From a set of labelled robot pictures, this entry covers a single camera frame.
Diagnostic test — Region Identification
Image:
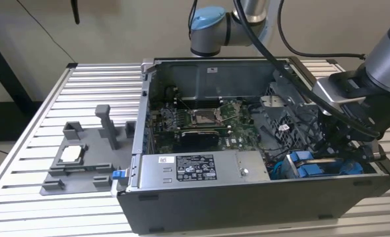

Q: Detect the green motherboard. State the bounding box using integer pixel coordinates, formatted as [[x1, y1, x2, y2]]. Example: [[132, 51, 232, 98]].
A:
[[149, 97, 266, 154]]

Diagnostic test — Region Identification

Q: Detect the silver CPU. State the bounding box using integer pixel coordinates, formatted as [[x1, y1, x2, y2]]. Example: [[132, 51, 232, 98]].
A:
[[61, 145, 85, 163]]

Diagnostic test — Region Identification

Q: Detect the black graphics card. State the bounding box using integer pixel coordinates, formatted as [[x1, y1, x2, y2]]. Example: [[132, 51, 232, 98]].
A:
[[178, 130, 222, 152]]

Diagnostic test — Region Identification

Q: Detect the metal socket cover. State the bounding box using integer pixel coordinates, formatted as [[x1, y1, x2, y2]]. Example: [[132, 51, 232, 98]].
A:
[[220, 102, 245, 119]]

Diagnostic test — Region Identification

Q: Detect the black wire with white label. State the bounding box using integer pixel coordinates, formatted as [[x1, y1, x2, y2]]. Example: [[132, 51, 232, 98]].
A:
[[261, 123, 294, 139]]

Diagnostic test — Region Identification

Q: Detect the black desk leg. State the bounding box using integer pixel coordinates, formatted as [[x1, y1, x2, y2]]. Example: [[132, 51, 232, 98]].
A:
[[0, 26, 49, 143]]

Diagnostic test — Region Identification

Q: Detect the thin black wall cable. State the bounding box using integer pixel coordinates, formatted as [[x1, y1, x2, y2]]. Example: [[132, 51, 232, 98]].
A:
[[17, 0, 77, 64]]

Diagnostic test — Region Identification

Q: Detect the hard disk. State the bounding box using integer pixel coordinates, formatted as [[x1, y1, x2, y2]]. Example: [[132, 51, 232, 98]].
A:
[[286, 147, 365, 179]]

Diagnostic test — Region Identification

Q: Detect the silver power supply unit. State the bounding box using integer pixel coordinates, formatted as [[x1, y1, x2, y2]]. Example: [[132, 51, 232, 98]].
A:
[[138, 150, 270, 190]]

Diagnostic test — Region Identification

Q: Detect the thin wire locking lever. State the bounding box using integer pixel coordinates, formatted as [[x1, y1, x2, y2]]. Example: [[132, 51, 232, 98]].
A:
[[176, 94, 194, 113]]

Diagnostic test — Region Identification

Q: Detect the CPU socket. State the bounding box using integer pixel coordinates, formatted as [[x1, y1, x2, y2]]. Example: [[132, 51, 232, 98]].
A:
[[189, 108, 224, 124]]

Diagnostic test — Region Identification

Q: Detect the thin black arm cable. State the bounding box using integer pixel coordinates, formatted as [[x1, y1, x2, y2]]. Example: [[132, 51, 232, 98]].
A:
[[278, 0, 368, 59]]

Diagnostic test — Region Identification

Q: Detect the grey metal drive cage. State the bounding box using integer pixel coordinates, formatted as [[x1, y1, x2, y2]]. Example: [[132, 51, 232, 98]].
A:
[[260, 66, 322, 149]]

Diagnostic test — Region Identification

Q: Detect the grey parts rack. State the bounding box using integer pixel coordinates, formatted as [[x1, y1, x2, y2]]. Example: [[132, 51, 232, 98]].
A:
[[41, 104, 140, 198]]

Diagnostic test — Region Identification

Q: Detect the disk bay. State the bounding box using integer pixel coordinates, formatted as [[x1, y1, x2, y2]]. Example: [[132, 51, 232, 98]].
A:
[[269, 147, 368, 181]]

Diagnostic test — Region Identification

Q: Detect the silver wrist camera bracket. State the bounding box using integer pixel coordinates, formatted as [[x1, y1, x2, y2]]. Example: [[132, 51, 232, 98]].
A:
[[312, 71, 377, 116]]

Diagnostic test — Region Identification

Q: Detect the blue flat data wire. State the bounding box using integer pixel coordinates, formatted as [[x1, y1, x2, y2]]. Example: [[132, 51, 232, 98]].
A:
[[269, 158, 288, 180]]

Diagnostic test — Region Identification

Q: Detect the black open PC case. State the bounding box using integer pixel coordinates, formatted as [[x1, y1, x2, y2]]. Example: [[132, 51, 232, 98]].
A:
[[111, 56, 390, 235]]

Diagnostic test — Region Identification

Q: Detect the black hanging strap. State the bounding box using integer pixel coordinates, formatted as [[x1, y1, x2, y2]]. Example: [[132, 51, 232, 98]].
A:
[[70, 0, 81, 25]]

